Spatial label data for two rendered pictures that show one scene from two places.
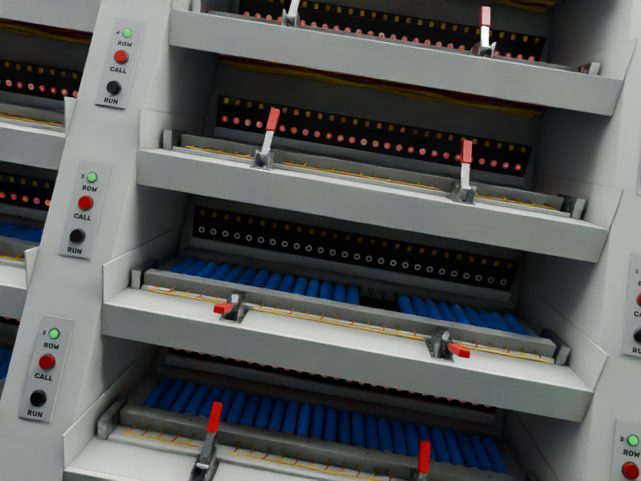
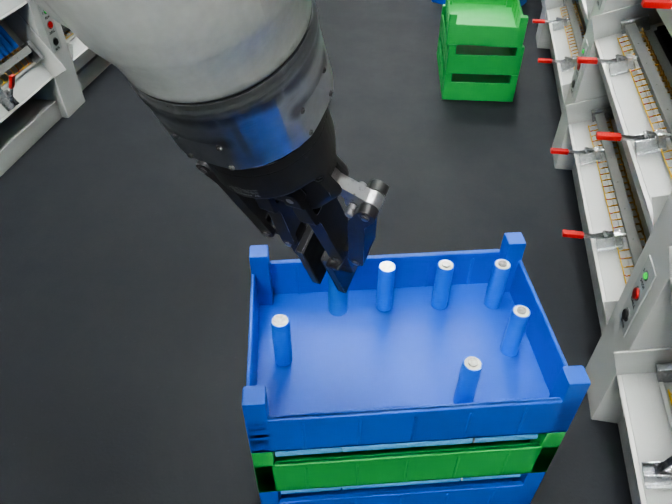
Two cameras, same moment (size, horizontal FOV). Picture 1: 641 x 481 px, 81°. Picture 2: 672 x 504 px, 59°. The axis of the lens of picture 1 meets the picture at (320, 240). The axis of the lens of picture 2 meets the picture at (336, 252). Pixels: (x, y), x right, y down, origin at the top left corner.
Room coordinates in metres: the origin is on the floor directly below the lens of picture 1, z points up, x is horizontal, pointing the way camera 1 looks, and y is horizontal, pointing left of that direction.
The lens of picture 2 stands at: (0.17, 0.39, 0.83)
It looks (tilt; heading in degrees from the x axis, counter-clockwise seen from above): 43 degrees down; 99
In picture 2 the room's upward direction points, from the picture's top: straight up
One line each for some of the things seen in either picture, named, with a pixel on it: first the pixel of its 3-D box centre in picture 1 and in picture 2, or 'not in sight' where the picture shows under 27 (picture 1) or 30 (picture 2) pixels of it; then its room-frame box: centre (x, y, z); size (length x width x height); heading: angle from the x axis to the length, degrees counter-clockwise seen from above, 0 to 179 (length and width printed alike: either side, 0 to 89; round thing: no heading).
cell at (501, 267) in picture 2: not in sight; (497, 283); (0.28, 0.87, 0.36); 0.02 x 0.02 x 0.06
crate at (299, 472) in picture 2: not in sight; (393, 378); (0.18, 0.78, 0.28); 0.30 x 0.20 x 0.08; 13
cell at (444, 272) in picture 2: not in sight; (442, 284); (0.22, 0.86, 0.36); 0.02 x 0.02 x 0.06
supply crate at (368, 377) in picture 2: not in sight; (398, 332); (0.18, 0.78, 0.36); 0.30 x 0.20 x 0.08; 13
